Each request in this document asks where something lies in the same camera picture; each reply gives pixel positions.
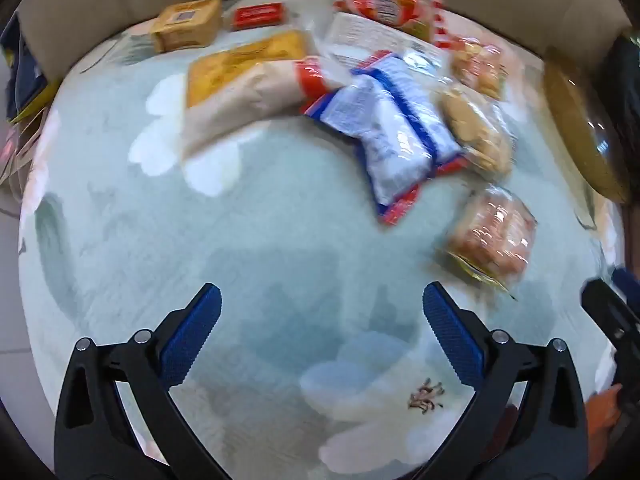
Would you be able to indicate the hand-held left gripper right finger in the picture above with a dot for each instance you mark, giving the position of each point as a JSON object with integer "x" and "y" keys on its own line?
{"x": 452, "y": 335}

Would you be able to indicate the orange cake packet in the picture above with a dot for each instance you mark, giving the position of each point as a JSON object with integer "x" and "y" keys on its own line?
{"x": 492, "y": 237}

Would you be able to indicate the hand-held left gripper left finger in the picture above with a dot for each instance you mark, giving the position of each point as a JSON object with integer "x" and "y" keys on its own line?
{"x": 192, "y": 335}

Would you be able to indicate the yellow square pastry packet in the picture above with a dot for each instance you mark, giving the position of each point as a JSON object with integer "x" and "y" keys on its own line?
{"x": 187, "y": 22}

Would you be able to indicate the gold ribbed plate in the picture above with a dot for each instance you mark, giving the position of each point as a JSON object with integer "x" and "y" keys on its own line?
{"x": 575, "y": 125}

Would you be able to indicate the clear cookie packet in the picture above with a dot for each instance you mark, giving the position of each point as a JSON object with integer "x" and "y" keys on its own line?
{"x": 477, "y": 130}

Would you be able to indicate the blue white snack packet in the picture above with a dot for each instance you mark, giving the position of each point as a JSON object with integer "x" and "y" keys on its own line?
{"x": 400, "y": 135}

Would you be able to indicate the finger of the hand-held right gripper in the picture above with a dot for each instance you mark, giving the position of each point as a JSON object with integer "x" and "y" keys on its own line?
{"x": 617, "y": 317}

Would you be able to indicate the long white snack packet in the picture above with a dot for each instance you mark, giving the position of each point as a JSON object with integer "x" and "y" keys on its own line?
{"x": 250, "y": 105}

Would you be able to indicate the small red snack packet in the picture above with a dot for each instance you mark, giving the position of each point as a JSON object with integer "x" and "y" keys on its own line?
{"x": 257, "y": 16}

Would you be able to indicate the white labelled snack packet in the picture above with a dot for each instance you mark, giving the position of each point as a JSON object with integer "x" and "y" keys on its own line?
{"x": 360, "y": 32}

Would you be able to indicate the blue bag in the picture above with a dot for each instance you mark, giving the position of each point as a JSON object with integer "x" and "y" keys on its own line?
{"x": 25, "y": 65}

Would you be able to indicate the small orange snack packet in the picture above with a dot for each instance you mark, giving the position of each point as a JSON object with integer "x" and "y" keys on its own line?
{"x": 480, "y": 67}

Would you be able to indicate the yellow bread packet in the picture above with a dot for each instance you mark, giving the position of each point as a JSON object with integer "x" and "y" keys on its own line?
{"x": 240, "y": 65}

